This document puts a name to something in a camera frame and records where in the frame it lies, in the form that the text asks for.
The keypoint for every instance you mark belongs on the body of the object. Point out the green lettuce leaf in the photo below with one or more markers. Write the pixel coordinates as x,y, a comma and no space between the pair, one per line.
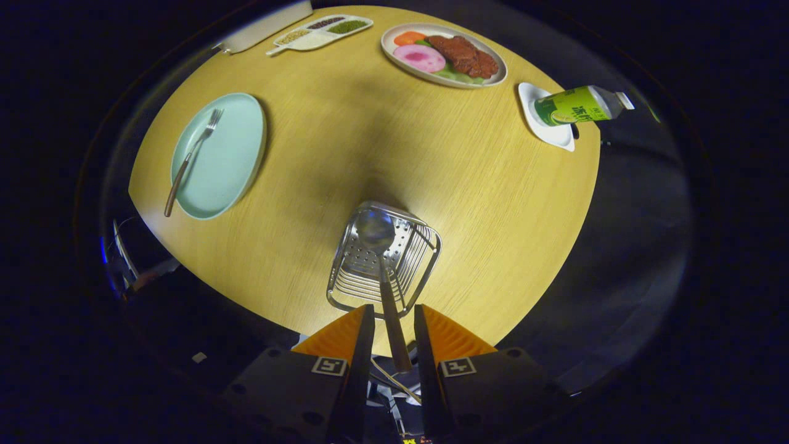
457,76

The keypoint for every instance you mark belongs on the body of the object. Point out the light green plate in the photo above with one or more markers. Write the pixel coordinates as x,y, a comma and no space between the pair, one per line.
228,160

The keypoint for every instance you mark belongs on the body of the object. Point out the white divided tray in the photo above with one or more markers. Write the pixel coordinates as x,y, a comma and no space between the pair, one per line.
314,42

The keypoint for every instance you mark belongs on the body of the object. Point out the pink round ham slice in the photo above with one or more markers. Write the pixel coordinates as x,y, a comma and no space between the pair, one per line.
419,57

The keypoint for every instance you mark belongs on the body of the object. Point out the brown meat slices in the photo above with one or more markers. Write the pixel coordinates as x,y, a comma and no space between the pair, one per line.
462,55

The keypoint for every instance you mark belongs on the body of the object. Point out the small black round object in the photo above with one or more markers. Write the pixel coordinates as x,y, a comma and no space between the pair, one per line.
574,131

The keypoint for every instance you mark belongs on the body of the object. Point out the white square coaster dish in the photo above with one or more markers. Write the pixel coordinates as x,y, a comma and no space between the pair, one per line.
555,135

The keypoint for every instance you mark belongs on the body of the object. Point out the white food plate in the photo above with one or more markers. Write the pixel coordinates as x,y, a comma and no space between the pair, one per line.
394,61

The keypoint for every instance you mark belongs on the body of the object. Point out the dark beans pile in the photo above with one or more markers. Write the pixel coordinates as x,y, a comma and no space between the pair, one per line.
327,23

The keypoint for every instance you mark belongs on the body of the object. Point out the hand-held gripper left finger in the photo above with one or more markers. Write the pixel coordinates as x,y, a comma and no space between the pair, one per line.
360,370

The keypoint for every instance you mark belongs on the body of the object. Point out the orange carrot slice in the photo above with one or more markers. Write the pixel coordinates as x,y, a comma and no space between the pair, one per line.
408,37

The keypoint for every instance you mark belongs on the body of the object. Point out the metal chair frame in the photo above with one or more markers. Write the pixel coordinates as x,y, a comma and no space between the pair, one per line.
123,253

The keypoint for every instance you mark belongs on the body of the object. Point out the yellow beans pile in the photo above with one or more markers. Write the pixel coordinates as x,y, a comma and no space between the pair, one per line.
293,36

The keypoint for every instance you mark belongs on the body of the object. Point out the white toaster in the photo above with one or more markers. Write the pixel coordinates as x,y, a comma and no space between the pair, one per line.
265,28

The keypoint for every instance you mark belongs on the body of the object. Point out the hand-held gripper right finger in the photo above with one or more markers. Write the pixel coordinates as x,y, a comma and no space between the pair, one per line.
428,370

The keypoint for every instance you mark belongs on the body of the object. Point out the green drink bottle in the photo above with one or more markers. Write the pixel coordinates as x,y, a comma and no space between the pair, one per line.
567,106

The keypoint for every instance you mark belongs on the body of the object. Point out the green beans pile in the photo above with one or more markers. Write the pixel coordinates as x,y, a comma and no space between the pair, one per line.
347,26

